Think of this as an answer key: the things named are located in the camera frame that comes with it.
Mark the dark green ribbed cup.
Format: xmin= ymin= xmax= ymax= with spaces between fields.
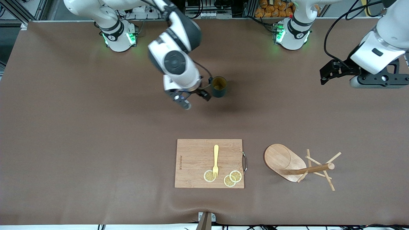
xmin=209 ymin=76 xmax=228 ymax=98

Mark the wooden mug tree rack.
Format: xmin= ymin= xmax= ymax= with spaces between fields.
xmin=264 ymin=143 xmax=342 ymax=192

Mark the yellow plastic fork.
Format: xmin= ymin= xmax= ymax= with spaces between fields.
xmin=212 ymin=144 xmax=220 ymax=179

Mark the wooden cutting board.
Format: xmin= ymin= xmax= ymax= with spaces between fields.
xmin=174 ymin=139 xmax=248 ymax=189

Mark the grey electronics box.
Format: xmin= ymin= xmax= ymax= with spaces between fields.
xmin=185 ymin=0 xmax=232 ymax=19

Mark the bag of orange snacks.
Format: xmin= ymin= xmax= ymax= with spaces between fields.
xmin=255 ymin=0 xmax=294 ymax=18

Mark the white power strip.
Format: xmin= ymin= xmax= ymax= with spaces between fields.
xmin=123 ymin=5 xmax=162 ymax=19

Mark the brown table mat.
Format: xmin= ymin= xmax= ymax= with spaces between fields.
xmin=0 ymin=18 xmax=409 ymax=226

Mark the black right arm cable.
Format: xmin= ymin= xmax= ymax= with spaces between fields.
xmin=141 ymin=0 xmax=214 ymax=90

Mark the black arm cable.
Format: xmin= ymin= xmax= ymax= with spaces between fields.
xmin=324 ymin=0 xmax=384 ymax=63
xmin=141 ymin=0 xmax=214 ymax=90

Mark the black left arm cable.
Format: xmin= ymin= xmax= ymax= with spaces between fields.
xmin=324 ymin=0 xmax=384 ymax=63

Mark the metal table edge bracket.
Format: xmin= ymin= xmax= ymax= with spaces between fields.
xmin=198 ymin=212 xmax=216 ymax=230

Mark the silver aluminium frame rail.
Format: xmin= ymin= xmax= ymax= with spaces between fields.
xmin=0 ymin=0 xmax=48 ymax=23

